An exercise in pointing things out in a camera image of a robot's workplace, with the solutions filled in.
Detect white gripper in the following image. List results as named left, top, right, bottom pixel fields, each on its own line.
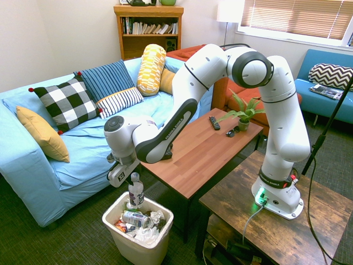
left=107, top=159, right=142, bottom=188

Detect clear plastic water bottle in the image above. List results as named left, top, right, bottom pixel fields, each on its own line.
left=127, top=172, right=145, bottom=210

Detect cream plastic trash bin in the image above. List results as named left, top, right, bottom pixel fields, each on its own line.
left=101, top=192, right=175, bottom=265

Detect crushed aluminium drink can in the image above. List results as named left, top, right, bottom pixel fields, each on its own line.
left=121, top=210, right=151, bottom=229

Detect crumpled white paper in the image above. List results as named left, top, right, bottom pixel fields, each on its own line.
left=134, top=226, right=161, bottom=244
left=150, top=210, right=167, bottom=225

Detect light blue sofa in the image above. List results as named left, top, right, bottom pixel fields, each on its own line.
left=0, top=56, right=215, bottom=229

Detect wooden coffee table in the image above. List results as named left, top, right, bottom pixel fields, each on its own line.
left=140, top=107, right=265, bottom=243

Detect white navy striped pillow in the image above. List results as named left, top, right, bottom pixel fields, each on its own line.
left=95, top=87, right=145, bottom=120

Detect large mustard yellow pillow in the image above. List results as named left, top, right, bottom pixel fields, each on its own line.
left=15, top=105, right=71, bottom=163

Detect black white checkered pillow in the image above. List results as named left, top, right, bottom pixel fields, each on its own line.
left=28, top=76, right=104, bottom=136

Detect black remote control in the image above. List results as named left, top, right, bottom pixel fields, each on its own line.
left=208, top=116, right=222, bottom=131

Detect blue striped pillow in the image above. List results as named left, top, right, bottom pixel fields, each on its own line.
left=73, top=59, right=136, bottom=104

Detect small mustard yellow pillow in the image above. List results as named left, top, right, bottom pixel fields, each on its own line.
left=159, top=68, right=177, bottom=94

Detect yellow patterned bolster pillow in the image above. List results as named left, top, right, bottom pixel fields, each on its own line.
left=136, top=44, right=167, bottom=97

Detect orange armchair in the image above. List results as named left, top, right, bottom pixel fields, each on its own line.
left=166, top=44, right=270, bottom=136

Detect potted green fern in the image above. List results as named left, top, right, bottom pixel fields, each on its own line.
left=215, top=89, right=266, bottom=133

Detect wooden bookshelf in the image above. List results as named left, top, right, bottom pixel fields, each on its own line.
left=113, top=4, right=185, bottom=61

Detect row of books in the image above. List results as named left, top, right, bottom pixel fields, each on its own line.
left=122, top=17, right=179, bottom=35

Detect rustic dark wood table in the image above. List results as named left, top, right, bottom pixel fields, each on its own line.
left=194, top=150, right=353, bottom=265

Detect white shade floor lamp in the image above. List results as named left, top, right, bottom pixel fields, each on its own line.
left=216, top=0, right=246, bottom=47

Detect teal blue couch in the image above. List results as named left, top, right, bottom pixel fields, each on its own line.
left=294, top=49, right=353, bottom=125

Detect magazine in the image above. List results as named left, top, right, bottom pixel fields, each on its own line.
left=308, top=84, right=346, bottom=101

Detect black white chevron pillow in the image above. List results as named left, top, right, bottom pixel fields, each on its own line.
left=308, top=63, right=353, bottom=92

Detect wooden window blinds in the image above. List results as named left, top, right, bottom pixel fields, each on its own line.
left=240, top=0, right=353, bottom=41

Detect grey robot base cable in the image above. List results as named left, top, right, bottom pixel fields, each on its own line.
left=242, top=203, right=266, bottom=246

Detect black hanging cable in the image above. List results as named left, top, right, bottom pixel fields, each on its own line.
left=307, top=154, right=340, bottom=265

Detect black camera stand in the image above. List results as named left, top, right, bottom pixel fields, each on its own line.
left=301, top=76, right=353, bottom=176

